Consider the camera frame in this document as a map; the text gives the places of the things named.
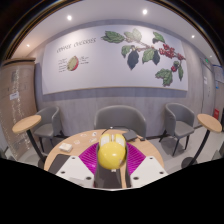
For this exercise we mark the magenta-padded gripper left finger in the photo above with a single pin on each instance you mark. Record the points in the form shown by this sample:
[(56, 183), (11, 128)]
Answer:
[(75, 168)]

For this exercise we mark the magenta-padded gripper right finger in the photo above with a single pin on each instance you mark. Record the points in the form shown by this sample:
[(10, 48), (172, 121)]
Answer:
[(150, 168)]

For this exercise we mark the small white box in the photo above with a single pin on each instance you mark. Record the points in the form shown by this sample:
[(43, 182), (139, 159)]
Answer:
[(66, 147)]

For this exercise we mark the dark flat case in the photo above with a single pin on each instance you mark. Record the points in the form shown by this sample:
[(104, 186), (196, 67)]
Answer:
[(130, 134)]

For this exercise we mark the round wooden side table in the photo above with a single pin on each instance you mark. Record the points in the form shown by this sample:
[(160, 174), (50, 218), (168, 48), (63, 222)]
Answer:
[(209, 122), (26, 124)]

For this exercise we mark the round ceiling lights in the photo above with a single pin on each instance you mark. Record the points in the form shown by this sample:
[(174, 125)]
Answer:
[(144, 11)]

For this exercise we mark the coffee plant wall mural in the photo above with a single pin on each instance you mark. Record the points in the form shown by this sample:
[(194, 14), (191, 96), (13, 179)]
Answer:
[(110, 60)]

